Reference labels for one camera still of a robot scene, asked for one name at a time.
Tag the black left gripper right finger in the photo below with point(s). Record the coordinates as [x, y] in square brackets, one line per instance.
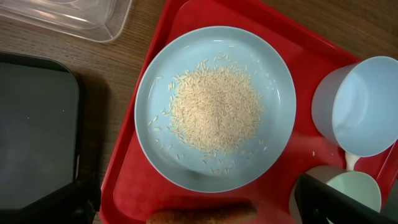
[319, 203]

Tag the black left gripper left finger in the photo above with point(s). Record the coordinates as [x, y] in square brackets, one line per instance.
[76, 203]

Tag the pile of rice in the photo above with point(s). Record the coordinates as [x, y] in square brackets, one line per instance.
[215, 109]

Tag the black waste tray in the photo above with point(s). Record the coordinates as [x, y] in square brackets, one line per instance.
[40, 100]

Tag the orange carrot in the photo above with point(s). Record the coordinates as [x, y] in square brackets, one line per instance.
[231, 214]

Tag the clear plastic bin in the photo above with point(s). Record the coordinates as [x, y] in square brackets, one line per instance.
[95, 20]

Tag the light blue plate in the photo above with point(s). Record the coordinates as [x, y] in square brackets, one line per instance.
[214, 47]

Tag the light blue bowl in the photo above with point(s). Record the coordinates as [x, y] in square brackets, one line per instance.
[356, 106]

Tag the red serving tray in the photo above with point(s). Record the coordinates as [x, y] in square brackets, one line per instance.
[132, 189]

